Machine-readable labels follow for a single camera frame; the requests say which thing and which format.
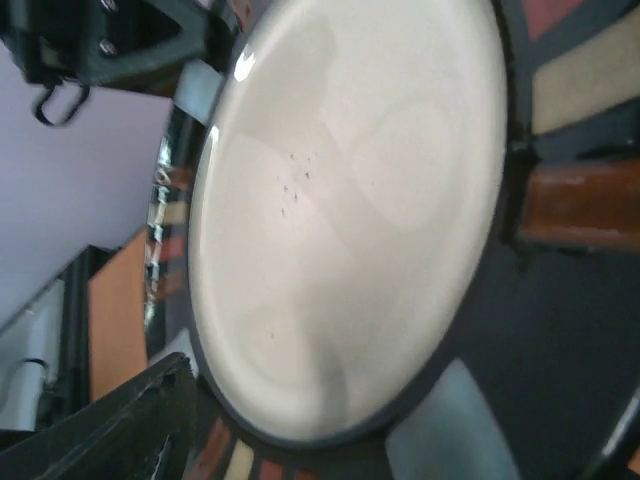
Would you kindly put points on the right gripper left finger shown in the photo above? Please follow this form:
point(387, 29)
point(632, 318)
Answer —
point(144, 429)

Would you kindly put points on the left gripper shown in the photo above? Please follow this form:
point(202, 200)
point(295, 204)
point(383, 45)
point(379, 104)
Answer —
point(113, 44)

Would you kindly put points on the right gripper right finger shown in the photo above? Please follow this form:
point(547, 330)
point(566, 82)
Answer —
point(613, 459)

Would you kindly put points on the black round plate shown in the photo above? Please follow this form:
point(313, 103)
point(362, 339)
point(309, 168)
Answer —
point(400, 239)

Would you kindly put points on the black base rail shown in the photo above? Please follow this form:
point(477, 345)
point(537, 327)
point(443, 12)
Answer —
point(68, 390)

